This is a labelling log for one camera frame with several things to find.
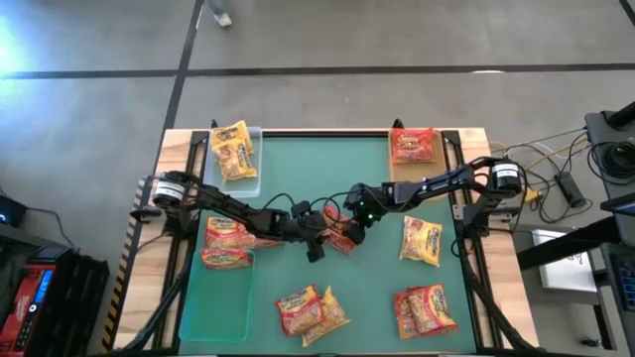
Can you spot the white sheet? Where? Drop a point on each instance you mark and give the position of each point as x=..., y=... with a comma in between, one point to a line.
x=565, y=275

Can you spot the small black floor object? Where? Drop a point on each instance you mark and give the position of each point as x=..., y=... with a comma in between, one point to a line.
x=590, y=342

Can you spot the black table frame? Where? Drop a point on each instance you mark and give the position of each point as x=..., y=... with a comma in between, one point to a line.
x=322, y=133

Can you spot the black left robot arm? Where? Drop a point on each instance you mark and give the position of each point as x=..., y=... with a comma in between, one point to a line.
x=233, y=208

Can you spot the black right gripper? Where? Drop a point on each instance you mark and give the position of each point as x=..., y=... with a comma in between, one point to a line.
x=374, y=201

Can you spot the black laptop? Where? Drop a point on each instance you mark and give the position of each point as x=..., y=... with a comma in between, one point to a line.
x=625, y=277

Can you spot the red beef ramen pack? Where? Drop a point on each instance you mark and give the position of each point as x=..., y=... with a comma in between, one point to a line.
x=297, y=312
x=431, y=307
x=225, y=259
x=223, y=233

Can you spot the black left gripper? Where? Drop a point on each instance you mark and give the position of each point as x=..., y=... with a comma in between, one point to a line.
x=303, y=227

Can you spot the orange plastic bin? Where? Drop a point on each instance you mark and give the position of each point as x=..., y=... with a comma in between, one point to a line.
x=404, y=176

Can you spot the black box with blue light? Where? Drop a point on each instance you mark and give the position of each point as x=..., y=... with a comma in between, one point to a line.
x=11, y=212

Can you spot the black clamp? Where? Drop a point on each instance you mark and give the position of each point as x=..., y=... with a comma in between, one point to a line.
x=214, y=124
x=397, y=123

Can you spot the black crate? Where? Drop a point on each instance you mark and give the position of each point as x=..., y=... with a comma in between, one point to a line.
x=74, y=302

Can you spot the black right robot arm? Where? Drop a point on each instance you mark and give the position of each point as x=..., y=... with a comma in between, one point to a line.
x=446, y=181

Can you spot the yellow black hazard tape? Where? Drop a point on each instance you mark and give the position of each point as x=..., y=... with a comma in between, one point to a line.
x=115, y=302

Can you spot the clear plastic bin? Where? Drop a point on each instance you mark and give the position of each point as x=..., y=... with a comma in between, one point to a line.
x=248, y=186

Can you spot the green plastic bin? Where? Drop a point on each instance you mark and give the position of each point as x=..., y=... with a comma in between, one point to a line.
x=215, y=307

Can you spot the red power station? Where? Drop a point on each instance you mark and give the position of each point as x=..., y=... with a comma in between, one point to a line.
x=20, y=310

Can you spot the person's foot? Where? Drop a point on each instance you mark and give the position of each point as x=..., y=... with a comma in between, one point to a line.
x=223, y=19

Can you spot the black power adapter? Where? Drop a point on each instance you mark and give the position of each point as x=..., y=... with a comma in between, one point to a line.
x=569, y=191

